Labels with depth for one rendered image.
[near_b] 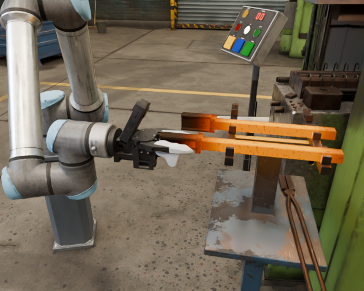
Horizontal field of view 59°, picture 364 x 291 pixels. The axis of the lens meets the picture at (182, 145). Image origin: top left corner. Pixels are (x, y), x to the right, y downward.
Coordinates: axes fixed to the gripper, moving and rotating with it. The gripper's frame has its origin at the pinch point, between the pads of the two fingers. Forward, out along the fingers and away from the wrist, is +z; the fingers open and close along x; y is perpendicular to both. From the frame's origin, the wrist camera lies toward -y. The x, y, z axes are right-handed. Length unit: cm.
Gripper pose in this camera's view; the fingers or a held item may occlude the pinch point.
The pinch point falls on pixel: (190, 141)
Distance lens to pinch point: 78.1
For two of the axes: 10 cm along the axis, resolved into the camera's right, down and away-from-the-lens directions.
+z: 9.8, 1.0, -1.8
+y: 0.0, 8.8, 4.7
